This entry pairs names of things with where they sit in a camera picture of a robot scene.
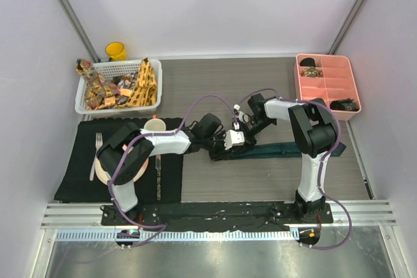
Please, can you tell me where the table knife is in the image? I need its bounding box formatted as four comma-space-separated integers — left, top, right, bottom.
155, 155, 162, 201

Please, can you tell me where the rolled black tie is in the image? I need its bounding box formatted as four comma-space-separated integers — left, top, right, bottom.
299, 57, 316, 67

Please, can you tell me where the multicolour patterned tie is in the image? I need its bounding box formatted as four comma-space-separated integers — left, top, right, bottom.
76, 59, 138, 111

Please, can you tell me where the black placemat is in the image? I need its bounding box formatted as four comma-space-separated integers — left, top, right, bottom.
54, 118, 183, 204

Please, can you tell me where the orange mug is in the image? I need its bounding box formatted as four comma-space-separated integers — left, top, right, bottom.
143, 115, 167, 132

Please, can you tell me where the dark green tie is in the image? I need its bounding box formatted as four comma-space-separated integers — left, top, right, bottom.
224, 141, 346, 161

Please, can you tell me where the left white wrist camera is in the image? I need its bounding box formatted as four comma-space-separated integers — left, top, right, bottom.
224, 130, 245, 150

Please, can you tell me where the yellow spotted tie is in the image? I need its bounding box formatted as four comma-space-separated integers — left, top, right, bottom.
124, 58, 158, 107

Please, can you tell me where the rolled camouflage tie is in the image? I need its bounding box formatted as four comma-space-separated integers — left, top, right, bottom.
300, 66, 324, 78

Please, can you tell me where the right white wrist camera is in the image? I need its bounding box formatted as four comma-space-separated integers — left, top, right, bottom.
233, 104, 250, 124

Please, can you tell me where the white slotted cable duct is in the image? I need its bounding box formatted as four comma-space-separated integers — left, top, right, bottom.
55, 228, 299, 242

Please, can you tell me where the yellow mug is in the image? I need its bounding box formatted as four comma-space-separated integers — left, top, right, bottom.
105, 42, 128, 61

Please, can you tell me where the white plastic basket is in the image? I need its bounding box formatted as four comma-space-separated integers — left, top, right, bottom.
75, 57, 162, 117

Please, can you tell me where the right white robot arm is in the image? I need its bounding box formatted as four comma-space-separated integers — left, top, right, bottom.
233, 93, 340, 223

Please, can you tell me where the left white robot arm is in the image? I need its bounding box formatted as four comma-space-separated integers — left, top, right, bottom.
96, 113, 245, 225

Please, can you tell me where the silver fork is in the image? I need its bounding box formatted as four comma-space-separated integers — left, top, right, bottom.
89, 133, 103, 181

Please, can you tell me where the rolled dark patterned tie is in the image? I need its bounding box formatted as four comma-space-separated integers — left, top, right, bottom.
330, 98, 360, 112

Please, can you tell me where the purple cable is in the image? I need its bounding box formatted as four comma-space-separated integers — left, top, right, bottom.
107, 94, 238, 248
236, 88, 354, 252

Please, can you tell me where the pink white plate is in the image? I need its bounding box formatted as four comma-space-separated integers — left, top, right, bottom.
94, 158, 149, 185

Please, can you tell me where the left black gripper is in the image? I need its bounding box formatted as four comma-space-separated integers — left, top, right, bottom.
202, 130, 233, 161

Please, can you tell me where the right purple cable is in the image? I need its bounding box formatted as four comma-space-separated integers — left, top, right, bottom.
236, 88, 354, 252

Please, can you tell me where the pink compartment tray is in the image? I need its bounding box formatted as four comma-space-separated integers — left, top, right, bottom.
294, 53, 362, 121

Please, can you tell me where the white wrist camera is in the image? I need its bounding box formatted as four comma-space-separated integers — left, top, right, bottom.
233, 104, 250, 124
224, 130, 245, 150

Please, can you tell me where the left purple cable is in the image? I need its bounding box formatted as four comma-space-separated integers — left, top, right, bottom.
107, 94, 238, 248

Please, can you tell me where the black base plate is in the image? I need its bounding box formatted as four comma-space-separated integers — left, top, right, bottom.
100, 201, 334, 232

